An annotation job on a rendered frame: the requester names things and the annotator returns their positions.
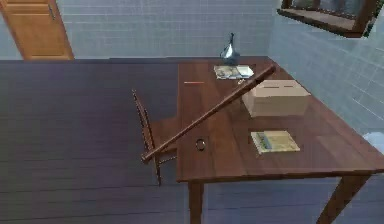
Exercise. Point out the dark grey desk lamp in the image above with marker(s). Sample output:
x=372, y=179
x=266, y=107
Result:
x=229, y=53

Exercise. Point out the brown wooden baseball bat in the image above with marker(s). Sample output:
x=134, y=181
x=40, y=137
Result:
x=206, y=116

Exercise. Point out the brown wooden table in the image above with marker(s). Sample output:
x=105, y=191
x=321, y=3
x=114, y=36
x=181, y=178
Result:
x=226, y=156

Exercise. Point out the tan cardboard box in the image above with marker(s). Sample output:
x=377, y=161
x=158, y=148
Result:
x=278, y=98

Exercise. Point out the brown wooden chair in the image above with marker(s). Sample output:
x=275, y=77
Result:
x=156, y=133

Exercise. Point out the yellow green book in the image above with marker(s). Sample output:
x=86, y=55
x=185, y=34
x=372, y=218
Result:
x=275, y=141

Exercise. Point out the brown framed window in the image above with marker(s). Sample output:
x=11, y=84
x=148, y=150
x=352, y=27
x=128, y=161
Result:
x=328, y=18

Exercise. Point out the pale open magazine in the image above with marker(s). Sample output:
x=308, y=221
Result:
x=233, y=71

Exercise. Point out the orange wooden door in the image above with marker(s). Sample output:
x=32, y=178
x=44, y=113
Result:
x=35, y=30

